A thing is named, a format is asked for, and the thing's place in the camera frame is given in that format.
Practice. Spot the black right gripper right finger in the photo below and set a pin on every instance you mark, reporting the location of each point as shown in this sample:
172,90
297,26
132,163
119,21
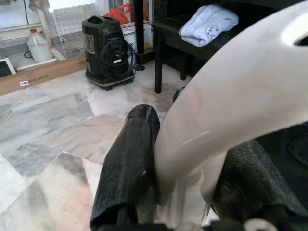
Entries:
252,183

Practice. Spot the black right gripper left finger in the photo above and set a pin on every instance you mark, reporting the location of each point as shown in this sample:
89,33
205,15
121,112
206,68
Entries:
125,168

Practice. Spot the black canister vacuum cleaner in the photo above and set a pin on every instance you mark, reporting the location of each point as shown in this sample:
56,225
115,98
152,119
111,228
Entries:
101,48

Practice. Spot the long brown cardboard box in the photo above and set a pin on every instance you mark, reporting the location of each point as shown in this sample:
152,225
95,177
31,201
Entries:
48,72

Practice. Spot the white printed cardboard box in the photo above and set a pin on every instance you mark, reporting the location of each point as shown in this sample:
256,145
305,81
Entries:
130,33

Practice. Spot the black piano bench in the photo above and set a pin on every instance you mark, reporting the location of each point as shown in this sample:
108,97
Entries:
168,29

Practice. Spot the white jug with red cap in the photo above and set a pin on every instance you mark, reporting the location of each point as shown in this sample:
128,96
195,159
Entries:
39,49

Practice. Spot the red plastic bag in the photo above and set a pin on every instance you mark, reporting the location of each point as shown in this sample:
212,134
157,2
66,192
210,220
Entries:
120,14

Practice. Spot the light blue folded towel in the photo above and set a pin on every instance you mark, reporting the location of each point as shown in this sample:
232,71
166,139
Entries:
207,24

